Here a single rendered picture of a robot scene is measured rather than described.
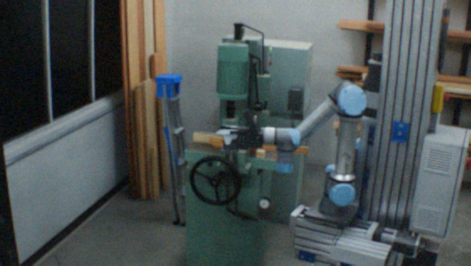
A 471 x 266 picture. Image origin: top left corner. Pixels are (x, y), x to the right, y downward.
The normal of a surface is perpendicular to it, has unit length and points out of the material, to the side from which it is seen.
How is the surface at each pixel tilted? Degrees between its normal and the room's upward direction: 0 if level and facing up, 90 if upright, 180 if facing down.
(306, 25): 90
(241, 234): 90
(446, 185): 90
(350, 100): 82
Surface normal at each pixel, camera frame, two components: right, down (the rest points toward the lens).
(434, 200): -0.49, 0.24
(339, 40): -0.25, 0.28
